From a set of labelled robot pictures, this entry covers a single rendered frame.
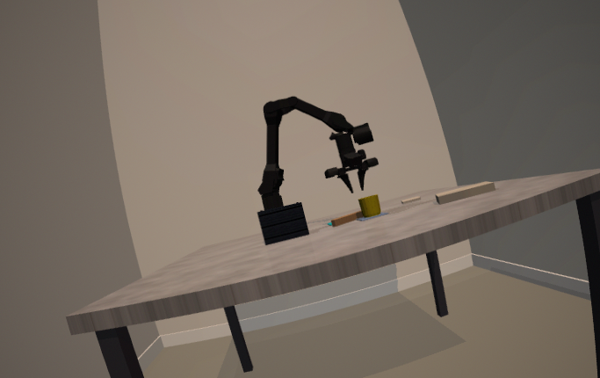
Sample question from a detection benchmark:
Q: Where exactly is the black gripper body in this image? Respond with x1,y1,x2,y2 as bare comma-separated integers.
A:
325,147,379,178

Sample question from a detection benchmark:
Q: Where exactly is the yellow cup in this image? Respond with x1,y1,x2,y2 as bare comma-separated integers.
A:
358,194,381,217

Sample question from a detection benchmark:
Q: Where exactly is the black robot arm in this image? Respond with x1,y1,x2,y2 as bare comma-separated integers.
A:
257,97,373,210

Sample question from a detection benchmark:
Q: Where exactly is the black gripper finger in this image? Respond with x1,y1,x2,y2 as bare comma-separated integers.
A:
337,173,353,193
357,168,369,191

